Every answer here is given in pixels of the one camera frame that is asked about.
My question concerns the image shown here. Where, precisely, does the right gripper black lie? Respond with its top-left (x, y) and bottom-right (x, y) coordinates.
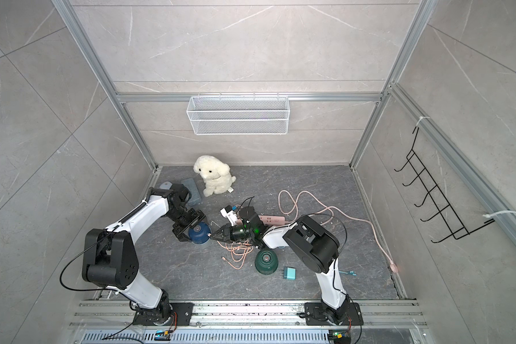
top-left (211, 224), bottom-right (256, 244)

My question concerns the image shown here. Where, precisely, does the blue cordless meat grinder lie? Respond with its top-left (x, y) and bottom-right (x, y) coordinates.
top-left (188, 222), bottom-right (211, 245)

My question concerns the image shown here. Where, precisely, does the pink charging cable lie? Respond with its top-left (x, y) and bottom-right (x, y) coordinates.
top-left (208, 218), bottom-right (255, 271)

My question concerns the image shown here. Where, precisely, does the teal usb wall charger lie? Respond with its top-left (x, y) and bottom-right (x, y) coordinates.
top-left (283, 267), bottom-right (296, 280)

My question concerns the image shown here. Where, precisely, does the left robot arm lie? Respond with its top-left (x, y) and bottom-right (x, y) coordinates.
top-left (80, 183), bottom-right (206, 325)

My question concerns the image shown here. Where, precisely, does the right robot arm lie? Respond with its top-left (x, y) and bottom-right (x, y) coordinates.
top-left (209, 205), bottom-right (364, 327)

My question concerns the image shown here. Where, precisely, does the grey-blue rectangular case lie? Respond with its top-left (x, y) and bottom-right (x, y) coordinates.
top-left (181, 178), bottom-right (202, 207)

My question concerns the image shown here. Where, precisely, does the pink power strip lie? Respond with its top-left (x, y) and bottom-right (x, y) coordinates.
top-left (259, 215), bottom-right (286, 226)

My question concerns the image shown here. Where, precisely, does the light blue round gadget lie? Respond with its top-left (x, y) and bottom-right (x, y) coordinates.
top-left (159, 181), bottom-right (172, 190)

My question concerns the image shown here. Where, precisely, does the white plush dog toy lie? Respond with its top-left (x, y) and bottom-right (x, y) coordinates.
top-left (193, 156), bottom-right (237, 197)

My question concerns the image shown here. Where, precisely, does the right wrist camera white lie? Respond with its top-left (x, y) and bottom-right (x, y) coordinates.
top-left (220, 205), bottom-right (239, 226)

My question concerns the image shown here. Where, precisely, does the green cordless meat grinder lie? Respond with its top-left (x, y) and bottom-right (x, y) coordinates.
top-left (255, 249), bottom-right (278, 275)

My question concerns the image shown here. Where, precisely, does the pink power strip cord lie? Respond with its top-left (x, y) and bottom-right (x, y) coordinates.
top-left (278, 188), bottom-right (400, 274)

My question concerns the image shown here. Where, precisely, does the white wire mesh basket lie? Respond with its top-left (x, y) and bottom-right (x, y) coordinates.
top-left (186, 95), bottom-right (290, 136)

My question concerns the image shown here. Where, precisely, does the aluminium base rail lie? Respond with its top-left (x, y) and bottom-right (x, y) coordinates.
top-left (62, 300), bottom-right (434, 343)

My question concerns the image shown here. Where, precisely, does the black wire hook rack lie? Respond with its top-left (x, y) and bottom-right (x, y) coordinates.
top-left (394, 127), bottom-right (495, 244)

